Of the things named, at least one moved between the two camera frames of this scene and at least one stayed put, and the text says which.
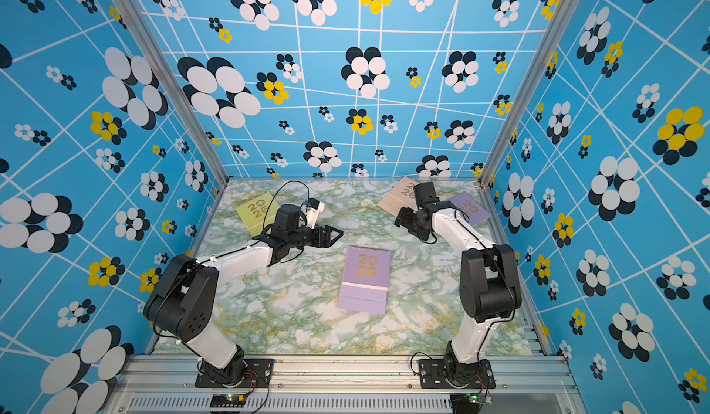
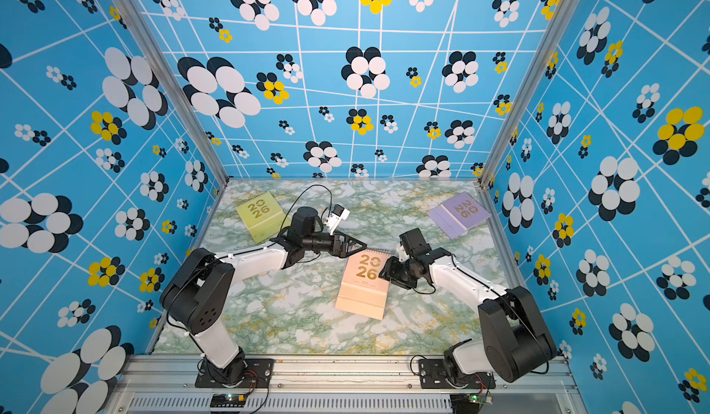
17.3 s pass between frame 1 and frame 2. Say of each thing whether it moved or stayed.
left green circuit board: stayed
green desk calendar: stayed
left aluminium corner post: stayed
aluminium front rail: stayed
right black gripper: moved
